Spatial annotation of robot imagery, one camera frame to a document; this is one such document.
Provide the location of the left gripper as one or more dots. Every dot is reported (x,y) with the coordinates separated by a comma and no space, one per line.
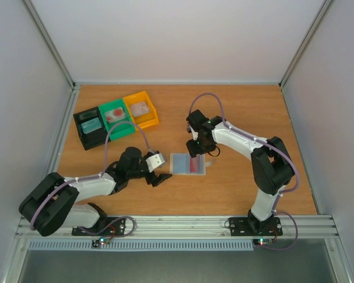
(156,180)

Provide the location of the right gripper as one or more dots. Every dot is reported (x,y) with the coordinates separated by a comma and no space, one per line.
(195,147)

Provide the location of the beige card holder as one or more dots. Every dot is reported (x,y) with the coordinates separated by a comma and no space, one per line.
(179,164)

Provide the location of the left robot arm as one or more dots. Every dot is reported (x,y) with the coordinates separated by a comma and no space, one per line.
(56,200)

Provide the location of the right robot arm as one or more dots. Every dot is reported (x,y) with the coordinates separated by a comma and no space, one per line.
(272,166)

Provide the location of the card in yellow bin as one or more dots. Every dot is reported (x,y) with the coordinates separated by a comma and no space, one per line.
(139,109)

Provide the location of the red card in green bin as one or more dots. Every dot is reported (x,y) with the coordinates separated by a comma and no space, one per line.
(115,115)

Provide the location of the teal card in black bin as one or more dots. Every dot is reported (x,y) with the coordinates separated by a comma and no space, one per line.
(91,125)

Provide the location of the yellow plastic bin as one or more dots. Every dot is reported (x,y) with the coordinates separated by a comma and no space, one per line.
(147,120)

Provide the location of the green plastic bin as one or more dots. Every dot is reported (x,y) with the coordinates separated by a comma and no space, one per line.
(121,130)

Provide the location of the black plastic bin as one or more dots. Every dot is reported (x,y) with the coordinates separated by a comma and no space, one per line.
(95,138)

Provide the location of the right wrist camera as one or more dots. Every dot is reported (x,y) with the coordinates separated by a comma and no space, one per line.
(192,132)

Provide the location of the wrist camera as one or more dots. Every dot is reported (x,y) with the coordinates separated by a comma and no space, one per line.
(192,132)
(154,160)

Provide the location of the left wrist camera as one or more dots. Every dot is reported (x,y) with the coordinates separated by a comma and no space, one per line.
(154,160)

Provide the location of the aluminium front rail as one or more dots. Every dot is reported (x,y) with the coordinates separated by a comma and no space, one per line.
(201,227)

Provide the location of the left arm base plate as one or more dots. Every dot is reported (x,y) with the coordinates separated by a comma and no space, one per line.
(104,227)

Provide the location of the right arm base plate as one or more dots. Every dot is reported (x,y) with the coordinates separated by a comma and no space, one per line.
(242,226)

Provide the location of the grey slotted cable duct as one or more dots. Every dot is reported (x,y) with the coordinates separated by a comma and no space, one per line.
(142,245)

